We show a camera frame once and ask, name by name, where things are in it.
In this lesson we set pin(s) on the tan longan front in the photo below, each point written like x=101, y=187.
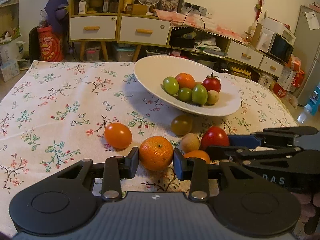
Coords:
x=213, y=97

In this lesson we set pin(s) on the yellow white drawer cabinet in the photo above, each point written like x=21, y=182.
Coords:
x=121, y=21

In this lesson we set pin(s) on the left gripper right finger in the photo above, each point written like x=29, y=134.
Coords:
x=196, y=171

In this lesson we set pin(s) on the pink cloth on console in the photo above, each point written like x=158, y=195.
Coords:
x=198, y=22

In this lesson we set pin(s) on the small dark green tomato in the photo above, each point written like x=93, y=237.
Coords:
x=184, y=94

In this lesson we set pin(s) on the person's right hand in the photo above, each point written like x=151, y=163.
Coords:
x=309, y=210

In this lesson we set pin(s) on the grey refrigerator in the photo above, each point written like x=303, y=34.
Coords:
x=306, y=48

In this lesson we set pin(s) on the floral tablecloth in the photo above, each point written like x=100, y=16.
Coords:
x=56, y=115

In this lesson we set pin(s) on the white microwave oven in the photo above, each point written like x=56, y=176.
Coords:
x=276, y=40

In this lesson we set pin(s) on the low white drawer console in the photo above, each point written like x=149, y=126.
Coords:
x=240, y=52

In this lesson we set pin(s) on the white fluted fruit plate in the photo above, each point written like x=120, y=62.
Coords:
x=152, y=70

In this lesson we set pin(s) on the orange red printed bag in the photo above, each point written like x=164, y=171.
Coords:
x=51, y=44

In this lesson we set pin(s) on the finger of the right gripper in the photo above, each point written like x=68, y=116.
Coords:
x=244, y=153
x=280, y=137

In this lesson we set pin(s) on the bright green oval tomato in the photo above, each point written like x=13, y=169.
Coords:
x=171, y=85

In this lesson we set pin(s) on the white tissue box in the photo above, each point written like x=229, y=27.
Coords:
x=9, y=70

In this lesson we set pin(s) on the tan longan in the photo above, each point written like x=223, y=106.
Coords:
x=190, y=142
x=213, y=97

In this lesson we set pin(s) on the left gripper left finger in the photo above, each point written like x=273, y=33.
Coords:
x=115, y=169

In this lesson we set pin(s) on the brownish olive tomato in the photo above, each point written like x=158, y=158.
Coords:
x=182, y=125

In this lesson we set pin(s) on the red tomato with stem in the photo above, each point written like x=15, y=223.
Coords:
x=212, y=82

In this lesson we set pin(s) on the large front orange mandarin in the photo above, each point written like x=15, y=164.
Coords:
x=185, y=80

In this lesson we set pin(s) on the purple plush toy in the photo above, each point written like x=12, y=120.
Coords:
x=57, y=15

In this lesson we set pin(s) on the orange tomato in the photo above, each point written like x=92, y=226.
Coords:
x=118, y=135
x=198, y=154

